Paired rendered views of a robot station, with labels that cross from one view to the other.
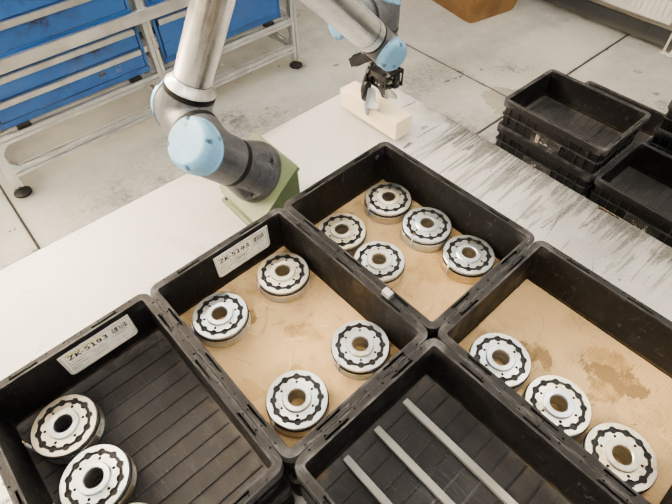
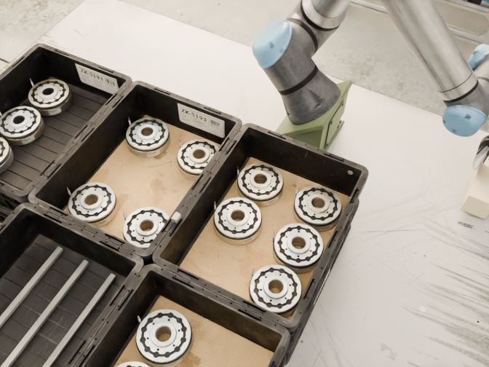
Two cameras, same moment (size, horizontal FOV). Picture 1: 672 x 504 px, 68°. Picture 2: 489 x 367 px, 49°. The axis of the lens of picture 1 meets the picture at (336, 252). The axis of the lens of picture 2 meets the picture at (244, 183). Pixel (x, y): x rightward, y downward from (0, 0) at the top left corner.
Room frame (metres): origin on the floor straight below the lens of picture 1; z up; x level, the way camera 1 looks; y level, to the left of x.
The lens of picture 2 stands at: (0.39, -0.66, 1.82)
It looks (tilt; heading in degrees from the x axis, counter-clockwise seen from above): 54 degrees down; 68
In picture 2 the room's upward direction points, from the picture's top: straight up
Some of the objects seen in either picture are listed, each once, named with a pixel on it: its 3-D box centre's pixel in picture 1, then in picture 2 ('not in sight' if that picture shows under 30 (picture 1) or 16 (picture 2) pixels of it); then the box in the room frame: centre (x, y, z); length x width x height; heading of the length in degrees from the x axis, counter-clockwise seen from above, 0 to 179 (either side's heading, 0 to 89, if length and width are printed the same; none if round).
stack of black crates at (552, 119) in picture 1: (555, 156); not in sight; (1.47, -0.86, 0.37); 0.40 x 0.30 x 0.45; 39
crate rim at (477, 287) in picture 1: (404, 224); (266, 214); (0.65, -0.14, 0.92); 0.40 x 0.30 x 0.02; 41
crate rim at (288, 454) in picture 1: (284, 314); (141, 161); (0.46, 0.09, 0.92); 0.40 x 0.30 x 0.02; 41
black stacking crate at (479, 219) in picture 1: (402, 241); (265, 228); (0.65, -0.14, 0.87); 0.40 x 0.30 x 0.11; 41
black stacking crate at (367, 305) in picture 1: (287, 329); (145, 175); (0.46, 0.09, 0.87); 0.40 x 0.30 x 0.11; 41
